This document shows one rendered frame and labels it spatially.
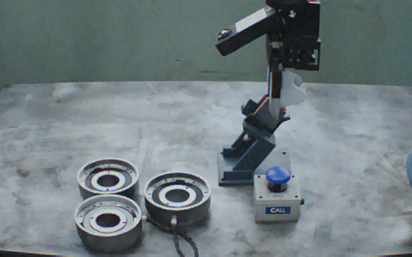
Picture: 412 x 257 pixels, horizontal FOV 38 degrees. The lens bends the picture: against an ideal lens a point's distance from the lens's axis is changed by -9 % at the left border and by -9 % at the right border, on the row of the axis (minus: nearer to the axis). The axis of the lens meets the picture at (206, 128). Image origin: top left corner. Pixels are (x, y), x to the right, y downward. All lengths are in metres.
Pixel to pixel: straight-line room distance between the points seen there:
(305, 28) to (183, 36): 1.65
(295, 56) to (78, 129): 0.48
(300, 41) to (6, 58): 1.97
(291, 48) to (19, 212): 0.52
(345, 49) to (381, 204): 1.67
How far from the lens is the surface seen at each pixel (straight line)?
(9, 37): 2.77
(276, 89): 1.02
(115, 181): 1.09
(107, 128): 1.28
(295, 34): 1.02
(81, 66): 2.74
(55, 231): 1.02
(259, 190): 1.02
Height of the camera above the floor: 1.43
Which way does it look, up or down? 30 degrees down
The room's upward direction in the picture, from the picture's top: straight up
